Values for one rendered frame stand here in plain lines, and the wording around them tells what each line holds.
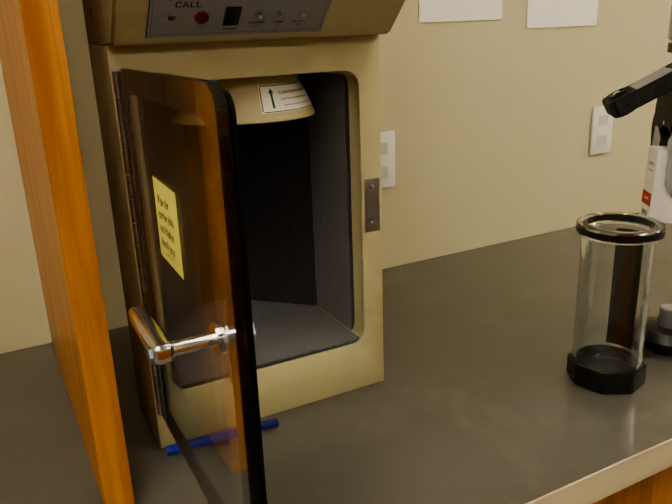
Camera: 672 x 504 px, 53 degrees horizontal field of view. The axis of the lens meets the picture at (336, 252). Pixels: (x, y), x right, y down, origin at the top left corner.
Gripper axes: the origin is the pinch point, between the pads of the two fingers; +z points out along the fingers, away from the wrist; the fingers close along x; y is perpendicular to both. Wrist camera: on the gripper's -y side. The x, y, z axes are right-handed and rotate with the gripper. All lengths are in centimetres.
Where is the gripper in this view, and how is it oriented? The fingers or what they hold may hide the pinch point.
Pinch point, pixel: (661, 183)
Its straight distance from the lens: 112.1
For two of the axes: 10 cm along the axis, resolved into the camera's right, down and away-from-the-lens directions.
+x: 0.6, -3.4, 9.4
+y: 10.0, -0.1, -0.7
